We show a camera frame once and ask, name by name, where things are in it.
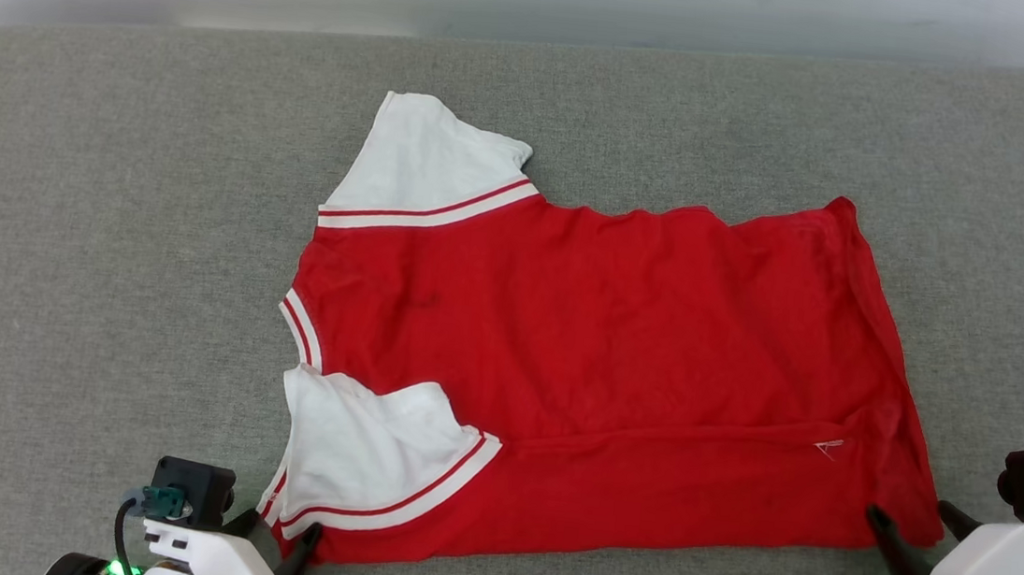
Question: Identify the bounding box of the grey fabric sofa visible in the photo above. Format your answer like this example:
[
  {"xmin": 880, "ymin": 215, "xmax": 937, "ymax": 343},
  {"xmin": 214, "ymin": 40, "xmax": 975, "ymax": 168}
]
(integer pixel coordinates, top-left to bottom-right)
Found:
[{"xmin": 0, "ymin": 0, "xmax": 1024, "ymax": 575}]

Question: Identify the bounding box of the red and white t-shirt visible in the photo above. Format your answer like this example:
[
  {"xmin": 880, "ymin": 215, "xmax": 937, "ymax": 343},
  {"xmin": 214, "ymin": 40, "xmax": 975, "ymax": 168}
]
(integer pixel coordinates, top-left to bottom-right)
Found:
[{"xmin": 254, "ymin": 82, "xmax": 982, "ymax": 575}]

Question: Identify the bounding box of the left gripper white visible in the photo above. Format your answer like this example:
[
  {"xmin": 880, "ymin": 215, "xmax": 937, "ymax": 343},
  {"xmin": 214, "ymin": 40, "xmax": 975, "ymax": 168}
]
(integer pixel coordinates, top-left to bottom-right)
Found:
[{"xmin": 138, "ymin": 497, "xmax": 325, "ymax": 575}]

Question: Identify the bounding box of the thin black left cable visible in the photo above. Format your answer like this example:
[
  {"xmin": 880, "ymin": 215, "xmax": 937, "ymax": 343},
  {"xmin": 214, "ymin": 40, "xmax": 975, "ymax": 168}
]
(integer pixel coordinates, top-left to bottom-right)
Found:
[{"xmin": 108, "ymin": 494, "xmax": 151, "ymax": 575}]

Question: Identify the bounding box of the left teal cable connector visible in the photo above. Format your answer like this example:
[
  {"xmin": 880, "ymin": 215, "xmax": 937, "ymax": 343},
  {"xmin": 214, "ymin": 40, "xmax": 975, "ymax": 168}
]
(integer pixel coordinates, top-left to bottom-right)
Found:
[{"xmin": 122, "ymin": 482, "xmax": 195, "ymax": 524}]

